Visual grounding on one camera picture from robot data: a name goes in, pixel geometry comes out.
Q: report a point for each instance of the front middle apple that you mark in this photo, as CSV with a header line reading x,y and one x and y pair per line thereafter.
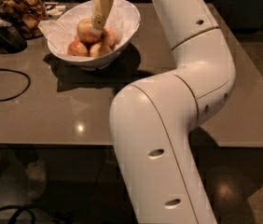
x,y
99,49

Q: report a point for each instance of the white paper liner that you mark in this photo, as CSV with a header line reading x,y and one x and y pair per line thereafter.
x,y
124,18

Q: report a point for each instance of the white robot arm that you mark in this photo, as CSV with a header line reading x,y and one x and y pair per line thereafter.
x,y
151,118

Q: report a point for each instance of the glass jar of snacks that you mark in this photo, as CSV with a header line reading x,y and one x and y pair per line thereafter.
x,y
27,14

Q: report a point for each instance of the small white items behind bowl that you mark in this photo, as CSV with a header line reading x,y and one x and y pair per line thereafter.
x,y
55,10

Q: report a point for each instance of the right back apple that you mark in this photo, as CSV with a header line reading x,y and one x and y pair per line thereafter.
x,y
109,37

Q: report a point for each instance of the black round appliance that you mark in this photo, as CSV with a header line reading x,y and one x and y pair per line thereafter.
x,y
11,40

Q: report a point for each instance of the red-yellow apple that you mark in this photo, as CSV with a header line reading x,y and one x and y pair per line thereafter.
x,y
85,33

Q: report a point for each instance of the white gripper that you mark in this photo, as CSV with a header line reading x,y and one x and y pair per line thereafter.
x,y
102,9

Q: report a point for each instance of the white shoe on floor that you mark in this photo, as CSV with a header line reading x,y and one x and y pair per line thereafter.
x,y
37,179

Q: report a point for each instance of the front left apple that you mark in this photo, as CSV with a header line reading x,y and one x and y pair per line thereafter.
x,y
76,48

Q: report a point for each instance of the white bowl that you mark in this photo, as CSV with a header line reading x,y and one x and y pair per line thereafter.
x,y
92,63

